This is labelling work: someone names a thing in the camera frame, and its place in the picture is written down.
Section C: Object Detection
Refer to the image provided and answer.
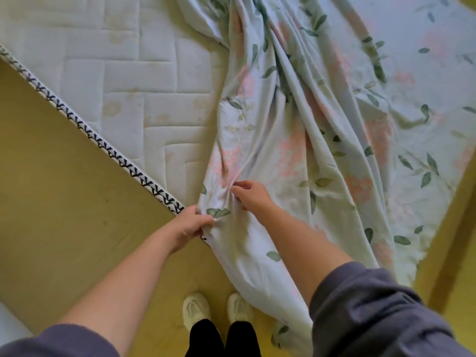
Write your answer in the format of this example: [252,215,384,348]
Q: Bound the person's right hand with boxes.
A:
[230,180,278,221]

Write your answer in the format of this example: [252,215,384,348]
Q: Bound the person's left hand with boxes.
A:
[163,205,216,254]

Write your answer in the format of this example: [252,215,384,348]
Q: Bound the floral leaf print bed sheet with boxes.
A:
[175,0,476,357]

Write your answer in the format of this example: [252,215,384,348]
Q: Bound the white quilted mattress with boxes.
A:
[0,0,231,216]

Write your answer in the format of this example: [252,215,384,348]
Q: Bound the person's right forearm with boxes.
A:
[260,206,354,305]

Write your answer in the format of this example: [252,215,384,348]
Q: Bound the person's left forearm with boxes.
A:
[59,228,179,356]

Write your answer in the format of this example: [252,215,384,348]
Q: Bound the person's white left shoe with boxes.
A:
[182,292,212,331]

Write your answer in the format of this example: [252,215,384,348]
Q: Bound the person's white shoe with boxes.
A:
[182,292,212,331]
[227,292,255,324]

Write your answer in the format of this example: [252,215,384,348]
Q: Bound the person's white right shoe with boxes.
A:
[227,292,255,324]

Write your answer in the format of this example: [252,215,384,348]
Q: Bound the person's black trousers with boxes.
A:
[184,318,262,357]

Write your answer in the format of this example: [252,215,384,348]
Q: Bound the dark grey right sleeve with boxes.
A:
[308,260,473,357]

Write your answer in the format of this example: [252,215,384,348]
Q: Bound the dark grey sleeve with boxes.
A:
[308,260,473,357]
[0,323,121,357]

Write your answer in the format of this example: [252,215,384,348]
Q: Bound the dark grey left sleeve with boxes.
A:
[0,323,121,357]

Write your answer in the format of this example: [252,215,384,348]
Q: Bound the white wardrobe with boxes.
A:
[0,300,36,348]

